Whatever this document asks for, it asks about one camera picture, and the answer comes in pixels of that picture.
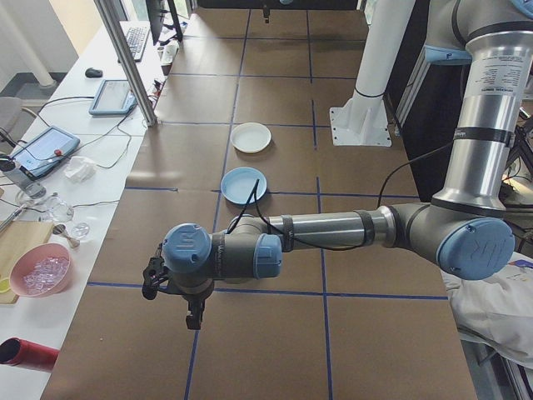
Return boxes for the blue teach pendant red button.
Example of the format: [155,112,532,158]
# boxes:
[9,125,82,182]

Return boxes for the aluminium frame bar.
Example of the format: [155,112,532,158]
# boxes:
[394,53,435,126]

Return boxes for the black keyboard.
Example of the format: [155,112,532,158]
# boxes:
[122,26,152,64]

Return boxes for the black cable bundle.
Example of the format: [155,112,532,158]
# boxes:
[501,104,533,235]

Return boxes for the grey chair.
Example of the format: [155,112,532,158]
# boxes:
[0,96,42,156]

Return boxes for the black computer monitor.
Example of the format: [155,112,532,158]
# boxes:
[145,0,185,47]

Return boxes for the metal tongs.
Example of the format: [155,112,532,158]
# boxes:
[0,192,59,234]

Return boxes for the clear ice cubes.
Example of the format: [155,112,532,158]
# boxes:
[22,254,70,289]

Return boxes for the pink bowl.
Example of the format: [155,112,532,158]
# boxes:
[8,242,76,298]

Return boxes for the white side desk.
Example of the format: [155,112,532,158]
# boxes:
[0,7,197,400]

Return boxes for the blue teach pendant tablet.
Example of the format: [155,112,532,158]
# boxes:
[87,78,138,118]

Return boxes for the clear glass cup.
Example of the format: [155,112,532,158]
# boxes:
[39,193,76,224]

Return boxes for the black desk cable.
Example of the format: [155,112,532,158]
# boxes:
[36,96,97,120]
[77,111,147,171]

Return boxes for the clear glass jar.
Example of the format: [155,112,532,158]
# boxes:
[0,153,47,200]

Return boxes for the white plate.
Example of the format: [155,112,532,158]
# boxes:
[231,122,273,154]

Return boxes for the crumpled white tissue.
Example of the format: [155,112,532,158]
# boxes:
[62,155,98,184]

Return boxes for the light blue plate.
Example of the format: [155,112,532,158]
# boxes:
[220,166,270,205]

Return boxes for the wooden cutting board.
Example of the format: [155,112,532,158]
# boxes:
[0,220,56,306]

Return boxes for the red cylinder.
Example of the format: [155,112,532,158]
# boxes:
[0,337,61,373]

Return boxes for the black frame cover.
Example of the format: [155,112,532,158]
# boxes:
[385,0,474,206]

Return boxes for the aluminium profile post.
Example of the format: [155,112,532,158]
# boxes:
[94,0,158,128]

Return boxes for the white cloth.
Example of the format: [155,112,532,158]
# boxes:
[440,248,533,370]

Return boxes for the small clear glass dish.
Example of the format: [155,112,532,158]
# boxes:
[70,221,92,242]

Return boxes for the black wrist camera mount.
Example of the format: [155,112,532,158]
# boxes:
[142,243,171,302]

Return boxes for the metal jigger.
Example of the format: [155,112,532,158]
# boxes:
[53,223,81,250]

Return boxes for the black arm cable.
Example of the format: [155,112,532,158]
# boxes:
[227,139,457,253]

